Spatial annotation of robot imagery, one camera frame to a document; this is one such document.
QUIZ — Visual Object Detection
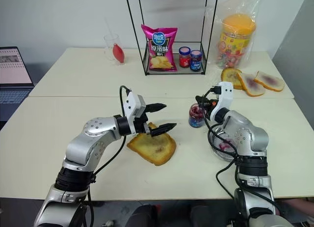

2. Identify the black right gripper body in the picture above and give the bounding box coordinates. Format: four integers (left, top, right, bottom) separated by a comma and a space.
205, 91, 220, 120

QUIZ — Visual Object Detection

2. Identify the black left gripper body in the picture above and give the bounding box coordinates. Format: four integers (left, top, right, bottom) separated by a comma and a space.
134, 111, 152, 136

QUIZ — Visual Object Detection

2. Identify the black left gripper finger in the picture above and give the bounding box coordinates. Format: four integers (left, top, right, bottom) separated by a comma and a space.
144, 102, 168, 113
148, 123, 178, 137

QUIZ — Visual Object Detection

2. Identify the open blue-label jam jar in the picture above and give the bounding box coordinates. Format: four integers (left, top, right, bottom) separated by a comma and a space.
188, 103, 206, 128

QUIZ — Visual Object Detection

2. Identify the toasted bread slice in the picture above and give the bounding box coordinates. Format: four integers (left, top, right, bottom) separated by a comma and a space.
126, 122, 178, 167

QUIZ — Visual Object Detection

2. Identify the round jam-stained bread slice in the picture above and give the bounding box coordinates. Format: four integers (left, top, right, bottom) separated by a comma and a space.
220, 68, 243, 90

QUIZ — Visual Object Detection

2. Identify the closed blue jam jar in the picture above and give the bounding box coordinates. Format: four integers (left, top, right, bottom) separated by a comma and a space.
189, 50, 203, 72

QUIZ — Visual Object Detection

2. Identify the red jam jar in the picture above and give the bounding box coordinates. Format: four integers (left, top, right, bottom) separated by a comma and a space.
178, 46, 192, 69

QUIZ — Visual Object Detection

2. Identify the jam-stained white bread slice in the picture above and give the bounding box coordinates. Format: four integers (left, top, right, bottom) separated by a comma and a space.
253, 70, 286, 92
236, 72, 266, 98

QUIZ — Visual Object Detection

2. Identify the clear glass bowl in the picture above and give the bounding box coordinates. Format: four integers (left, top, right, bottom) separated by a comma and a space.
208, 125, 242, 162

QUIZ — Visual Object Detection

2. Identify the pink potato chip bag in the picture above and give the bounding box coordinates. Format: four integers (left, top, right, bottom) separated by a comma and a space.
140, 24, 179, 73

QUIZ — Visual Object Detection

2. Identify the red object in glass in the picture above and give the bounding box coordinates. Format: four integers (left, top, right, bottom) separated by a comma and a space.
112, 42, 127, 65

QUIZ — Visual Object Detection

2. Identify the orange-lid candy jar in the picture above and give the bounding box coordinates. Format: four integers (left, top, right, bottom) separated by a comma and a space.
216, 14, 257, 70

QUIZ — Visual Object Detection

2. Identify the clear drinking glass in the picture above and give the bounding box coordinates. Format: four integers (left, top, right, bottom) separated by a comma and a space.
103, 33, 129, 66

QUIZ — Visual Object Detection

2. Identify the clear plastic bag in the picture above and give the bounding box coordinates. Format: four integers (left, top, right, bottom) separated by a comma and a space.
204, 0, 272, 71

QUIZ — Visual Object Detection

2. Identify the grey laptop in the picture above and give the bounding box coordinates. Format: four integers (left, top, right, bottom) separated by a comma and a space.
0, 46, 35, 105

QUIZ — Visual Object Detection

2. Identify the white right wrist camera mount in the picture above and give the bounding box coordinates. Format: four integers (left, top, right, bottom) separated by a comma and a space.
209, 81, 234, 123

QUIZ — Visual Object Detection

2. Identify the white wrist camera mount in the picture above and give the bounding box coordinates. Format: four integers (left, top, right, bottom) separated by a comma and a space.
123, 90, 147, 135
209, 81, 234, 123

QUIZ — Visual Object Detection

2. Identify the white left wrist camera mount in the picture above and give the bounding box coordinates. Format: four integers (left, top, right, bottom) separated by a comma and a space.
123, 90, 147, 135

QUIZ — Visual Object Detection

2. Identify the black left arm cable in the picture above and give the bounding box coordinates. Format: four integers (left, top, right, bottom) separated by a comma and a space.
84, 85, 132, 227

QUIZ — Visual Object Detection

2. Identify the black wire shelf rack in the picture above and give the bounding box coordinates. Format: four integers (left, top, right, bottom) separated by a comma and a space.
125, 0, 219, 76

